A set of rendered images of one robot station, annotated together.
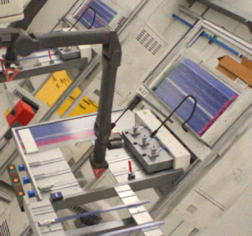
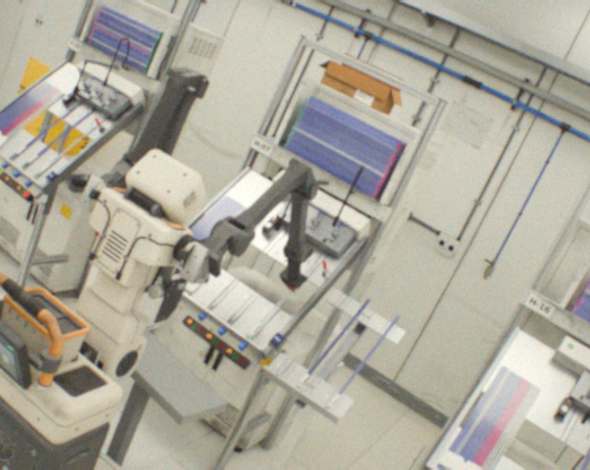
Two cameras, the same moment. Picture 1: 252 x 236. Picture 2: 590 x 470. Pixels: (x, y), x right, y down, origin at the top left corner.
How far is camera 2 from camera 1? 1.31 m
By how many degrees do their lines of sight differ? 32
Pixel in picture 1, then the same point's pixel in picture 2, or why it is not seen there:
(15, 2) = (201, 193)
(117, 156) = not seen: hidden behind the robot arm
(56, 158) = (228, 284)
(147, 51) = (204, 59)
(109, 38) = (305, 176)
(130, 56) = not seen: hidden behind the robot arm
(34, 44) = (250, 236)
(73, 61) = (128, 116)
